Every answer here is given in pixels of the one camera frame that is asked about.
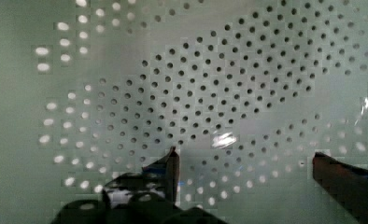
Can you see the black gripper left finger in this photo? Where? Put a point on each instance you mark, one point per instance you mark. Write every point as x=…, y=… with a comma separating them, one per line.
x=146, y=197

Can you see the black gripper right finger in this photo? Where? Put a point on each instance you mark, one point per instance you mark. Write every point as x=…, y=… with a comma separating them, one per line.
x=347, y=184

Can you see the green oval plastic strainer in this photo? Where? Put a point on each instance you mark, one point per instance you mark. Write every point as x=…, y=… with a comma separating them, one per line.
x=246, y=92

